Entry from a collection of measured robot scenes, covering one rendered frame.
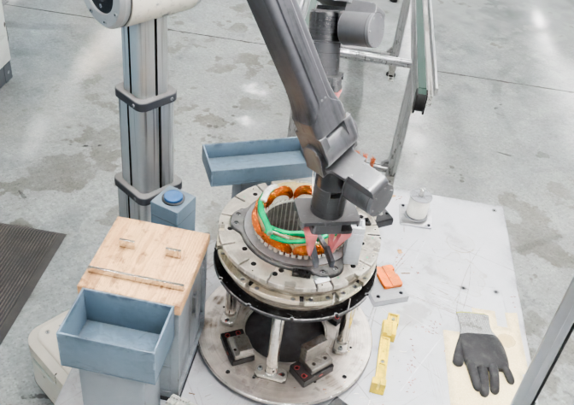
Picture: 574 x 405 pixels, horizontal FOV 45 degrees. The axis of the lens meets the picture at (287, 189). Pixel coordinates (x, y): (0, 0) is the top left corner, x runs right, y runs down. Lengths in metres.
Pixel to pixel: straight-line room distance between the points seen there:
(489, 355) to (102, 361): 0.85
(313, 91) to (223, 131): 2.66
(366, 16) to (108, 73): 3.08
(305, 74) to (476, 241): 1.10
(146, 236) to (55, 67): 2.90
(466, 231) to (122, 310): 1.04
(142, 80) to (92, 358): 0.62
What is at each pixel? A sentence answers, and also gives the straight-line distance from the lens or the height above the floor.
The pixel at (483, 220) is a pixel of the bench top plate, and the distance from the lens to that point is 2.03.
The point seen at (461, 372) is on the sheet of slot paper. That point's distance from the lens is 1.62.
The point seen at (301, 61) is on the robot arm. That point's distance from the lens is 0.94.
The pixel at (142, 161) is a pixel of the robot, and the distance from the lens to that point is 1.65.
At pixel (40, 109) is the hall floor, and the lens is 3.82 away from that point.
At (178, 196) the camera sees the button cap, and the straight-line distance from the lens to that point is 1.50.
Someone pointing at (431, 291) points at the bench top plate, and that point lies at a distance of 1.76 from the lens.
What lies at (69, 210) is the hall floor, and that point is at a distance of 3.13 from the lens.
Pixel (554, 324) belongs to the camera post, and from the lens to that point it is 1.22.
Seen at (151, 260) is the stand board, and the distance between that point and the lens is 1.33.
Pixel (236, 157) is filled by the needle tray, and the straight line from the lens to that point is 1.66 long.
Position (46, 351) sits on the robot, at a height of 0.25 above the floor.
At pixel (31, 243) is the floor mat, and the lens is 2.98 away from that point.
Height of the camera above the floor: 1.98
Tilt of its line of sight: 38 degrees down
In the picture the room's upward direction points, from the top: 7 degrees clockwise
